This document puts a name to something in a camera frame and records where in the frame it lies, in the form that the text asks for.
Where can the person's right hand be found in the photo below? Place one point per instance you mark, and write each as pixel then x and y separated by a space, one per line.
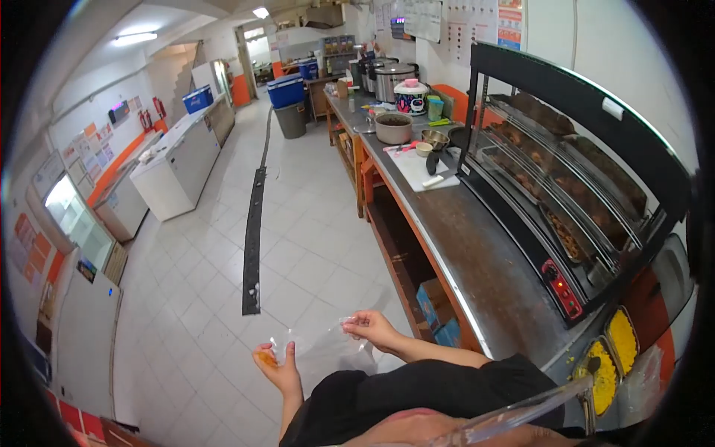
pixel 377 329

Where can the black heated food display case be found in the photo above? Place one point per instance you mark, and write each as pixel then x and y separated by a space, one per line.
pixel 564 184

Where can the steel mixing bowl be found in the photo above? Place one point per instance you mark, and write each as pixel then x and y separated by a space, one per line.
pixel 435 139

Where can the grey cooking pot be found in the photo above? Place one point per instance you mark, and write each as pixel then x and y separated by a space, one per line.
pixel 393 128

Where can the floral rice cooker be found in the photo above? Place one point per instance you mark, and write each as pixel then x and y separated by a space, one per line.
pixel 411 99

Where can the person's right thumb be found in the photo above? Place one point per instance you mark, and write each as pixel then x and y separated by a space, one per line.
pixel 355 333

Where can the tray of yellow rice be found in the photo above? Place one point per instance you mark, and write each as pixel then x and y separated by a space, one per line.
pixel 604 380
pixel 622 339

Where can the clear plastic scoop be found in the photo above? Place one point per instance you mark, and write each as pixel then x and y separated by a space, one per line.
pixel 514 414

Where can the ceiling tube lamp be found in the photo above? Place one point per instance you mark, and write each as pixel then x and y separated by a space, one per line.
pixel 136 38

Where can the person's left thumb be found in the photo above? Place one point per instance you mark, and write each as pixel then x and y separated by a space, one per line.
pixel 290 354

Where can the person's body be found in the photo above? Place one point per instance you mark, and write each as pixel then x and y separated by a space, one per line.
pixel 424 391

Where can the person's left fingers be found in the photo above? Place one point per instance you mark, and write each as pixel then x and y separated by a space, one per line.
pixel 265 355

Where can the crumpled clear plastic sheet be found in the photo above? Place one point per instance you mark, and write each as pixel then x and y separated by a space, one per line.
pixel 641 385

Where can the grey trash bin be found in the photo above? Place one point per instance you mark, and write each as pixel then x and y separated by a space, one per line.
pixel 290 120

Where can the green plastic cup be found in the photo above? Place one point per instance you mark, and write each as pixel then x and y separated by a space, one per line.
pixel 435 110

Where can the small cream bowl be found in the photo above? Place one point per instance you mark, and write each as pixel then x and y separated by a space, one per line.
pixel 423 148

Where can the white upright fridge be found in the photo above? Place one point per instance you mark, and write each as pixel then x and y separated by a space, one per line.
pixel 86 346

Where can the blue cardboard boxes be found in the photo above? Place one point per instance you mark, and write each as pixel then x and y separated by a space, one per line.
pixel 438 313

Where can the white chest freezer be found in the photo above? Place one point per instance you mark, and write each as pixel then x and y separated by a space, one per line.
pixel 179 167

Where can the pink spatula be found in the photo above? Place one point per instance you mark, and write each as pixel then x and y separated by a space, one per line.
pixel 403 147

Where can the person's right fingers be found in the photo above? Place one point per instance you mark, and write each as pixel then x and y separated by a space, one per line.
pixel 362 318

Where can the glass-top display freezer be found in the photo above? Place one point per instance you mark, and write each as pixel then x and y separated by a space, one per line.
pixel 78 223

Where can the wall posters with orange print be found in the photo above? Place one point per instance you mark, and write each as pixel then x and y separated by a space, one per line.
pixel 486 25

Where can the orange food piece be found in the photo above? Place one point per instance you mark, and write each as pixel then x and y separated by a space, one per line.
pixel 267 359

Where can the white cutting board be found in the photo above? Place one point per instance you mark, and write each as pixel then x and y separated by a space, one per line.
pixel 416 170

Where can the small blue cooler box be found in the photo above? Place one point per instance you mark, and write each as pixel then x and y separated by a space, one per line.
pixel 198 99

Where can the large steel rice cooker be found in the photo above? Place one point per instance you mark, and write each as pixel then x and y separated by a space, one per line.
pixel 394 81

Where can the red fire extinguishers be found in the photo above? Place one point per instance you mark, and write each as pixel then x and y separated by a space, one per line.
pixel 152 114

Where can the black oval tool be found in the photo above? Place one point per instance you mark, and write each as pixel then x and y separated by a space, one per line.
pixel 432 163

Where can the long steel-top counter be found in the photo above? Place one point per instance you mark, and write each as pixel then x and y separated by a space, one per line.
pixel 447 234

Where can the clear plastic bag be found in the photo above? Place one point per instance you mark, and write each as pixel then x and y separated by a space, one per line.
pixel 327 352

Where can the person's left hand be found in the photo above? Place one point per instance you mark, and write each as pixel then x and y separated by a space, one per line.
pixel 284 375

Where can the large blue cooler box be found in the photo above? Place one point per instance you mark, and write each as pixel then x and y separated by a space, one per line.
pixel 285 91

